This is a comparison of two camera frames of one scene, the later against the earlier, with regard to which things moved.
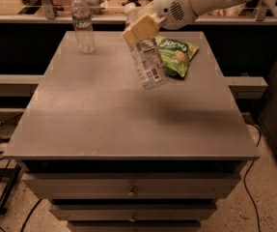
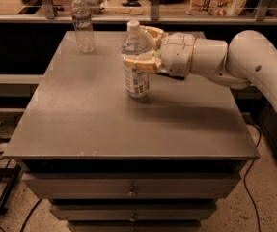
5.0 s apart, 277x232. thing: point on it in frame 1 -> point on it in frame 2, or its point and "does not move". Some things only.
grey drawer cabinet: (112, 157) does not move
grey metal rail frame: (51, 16) does not move
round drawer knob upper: (131, 193) does not move
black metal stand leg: (1, 205) does not move
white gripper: (171, 11) -> (178, 54)
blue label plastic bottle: (148, 54) -> (136, 81)
